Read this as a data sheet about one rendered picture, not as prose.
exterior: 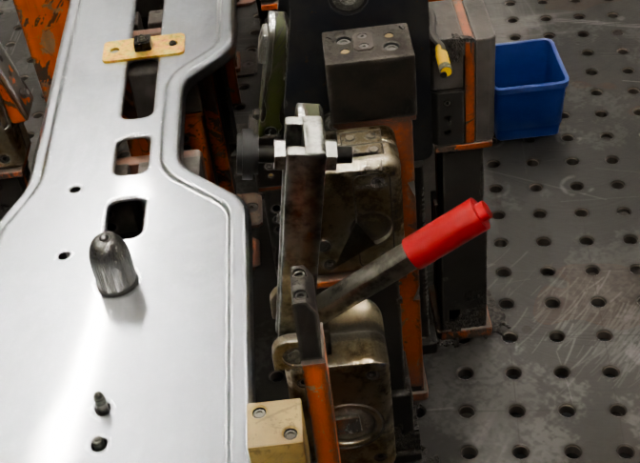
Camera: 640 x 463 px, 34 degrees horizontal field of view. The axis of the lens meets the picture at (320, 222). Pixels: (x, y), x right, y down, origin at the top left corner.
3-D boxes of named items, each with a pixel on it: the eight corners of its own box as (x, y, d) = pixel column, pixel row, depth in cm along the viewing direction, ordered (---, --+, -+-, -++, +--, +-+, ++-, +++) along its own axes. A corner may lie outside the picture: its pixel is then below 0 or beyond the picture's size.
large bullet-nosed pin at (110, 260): (104, 284, 85) (84, 223, 81) (143, 279, 85) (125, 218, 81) (100, 312, 83) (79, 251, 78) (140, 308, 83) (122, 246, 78)
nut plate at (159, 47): (102, 64, 107) (99, 53, 106) (105, 44, 110) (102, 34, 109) (184, 54, 107) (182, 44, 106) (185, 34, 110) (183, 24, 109)
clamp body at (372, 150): (318, 410, 110) (274, 118, 85) (428, 397, 110) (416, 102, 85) (324, 485, 103) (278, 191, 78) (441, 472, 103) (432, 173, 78)
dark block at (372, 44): (357, 371, 113) (320, 29, 85) (422, 363, 113) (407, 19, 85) (361, 408, 109) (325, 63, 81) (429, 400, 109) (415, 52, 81)
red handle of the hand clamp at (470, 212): (272, 299, 70) (470, 176, 64) (293, 316, 72) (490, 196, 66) (274, 347, 67) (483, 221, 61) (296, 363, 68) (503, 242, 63)
